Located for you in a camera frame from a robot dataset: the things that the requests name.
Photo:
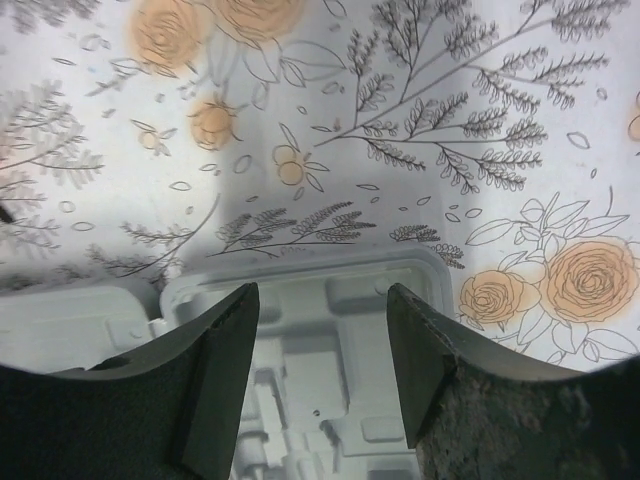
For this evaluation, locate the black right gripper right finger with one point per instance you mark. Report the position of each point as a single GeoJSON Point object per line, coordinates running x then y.
{"type": "Point", "coordinates": [473, 409]}

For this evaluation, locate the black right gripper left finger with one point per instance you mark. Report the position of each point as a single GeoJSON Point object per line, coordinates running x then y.
{"type": "Point", "coordinates": [169, 409]}

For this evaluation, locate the grey plastic tool case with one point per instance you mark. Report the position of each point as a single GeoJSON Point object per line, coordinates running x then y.
{"type": "Point", "coordinates": [321, 399]}

